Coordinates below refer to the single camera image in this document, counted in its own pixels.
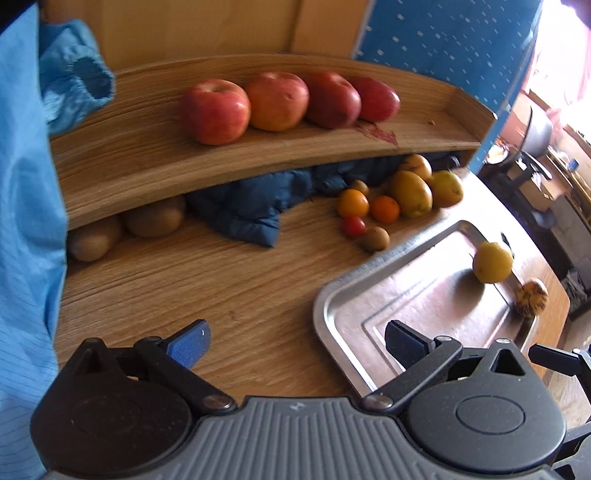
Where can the light blue sleeve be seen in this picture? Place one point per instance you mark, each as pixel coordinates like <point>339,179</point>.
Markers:
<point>52,78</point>

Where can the curved wooden shelf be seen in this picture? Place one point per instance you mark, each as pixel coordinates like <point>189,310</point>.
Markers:
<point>135,152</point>

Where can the metal tray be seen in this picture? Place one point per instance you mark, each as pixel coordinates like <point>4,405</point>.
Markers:
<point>428,283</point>

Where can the pale spotted pear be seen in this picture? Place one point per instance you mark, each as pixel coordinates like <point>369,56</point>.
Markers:
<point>417,164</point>

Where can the rightmost red apple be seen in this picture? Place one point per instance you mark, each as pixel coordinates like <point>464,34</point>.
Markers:
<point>380,102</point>

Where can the large orange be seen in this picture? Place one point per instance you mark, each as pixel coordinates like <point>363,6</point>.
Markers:
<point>353,202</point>

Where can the leftmost red apple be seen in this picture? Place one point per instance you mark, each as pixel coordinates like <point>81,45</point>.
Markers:
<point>215,112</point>

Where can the small kiwi near tomato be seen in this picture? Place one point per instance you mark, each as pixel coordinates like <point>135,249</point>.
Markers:
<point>375,239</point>

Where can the red cherry tomato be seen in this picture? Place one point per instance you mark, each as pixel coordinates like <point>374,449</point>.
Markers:
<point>353,227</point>

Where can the yellow pear at right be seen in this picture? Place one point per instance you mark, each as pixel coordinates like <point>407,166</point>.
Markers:
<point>447,189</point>

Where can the small orange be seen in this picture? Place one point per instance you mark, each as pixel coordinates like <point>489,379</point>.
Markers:
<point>384,209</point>

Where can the large yellow pear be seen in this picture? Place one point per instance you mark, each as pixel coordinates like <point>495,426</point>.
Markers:
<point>412,193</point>

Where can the small brown round fruit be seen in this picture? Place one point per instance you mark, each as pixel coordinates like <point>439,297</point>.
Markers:
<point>360,186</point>

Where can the wooden cabinet panel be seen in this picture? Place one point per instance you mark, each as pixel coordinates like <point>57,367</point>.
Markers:
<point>132,33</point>

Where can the yellow lemon on tray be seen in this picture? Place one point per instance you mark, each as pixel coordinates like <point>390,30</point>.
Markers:
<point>493,262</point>

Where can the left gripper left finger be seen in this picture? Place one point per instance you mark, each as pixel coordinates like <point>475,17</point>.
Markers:
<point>168,362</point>

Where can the dark blue padded jacket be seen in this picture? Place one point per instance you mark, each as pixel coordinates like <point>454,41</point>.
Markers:
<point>249,210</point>

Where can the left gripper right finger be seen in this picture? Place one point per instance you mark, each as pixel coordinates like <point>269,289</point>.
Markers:
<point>426,362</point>

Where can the black office chair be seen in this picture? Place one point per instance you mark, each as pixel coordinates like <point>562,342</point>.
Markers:
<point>527,158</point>

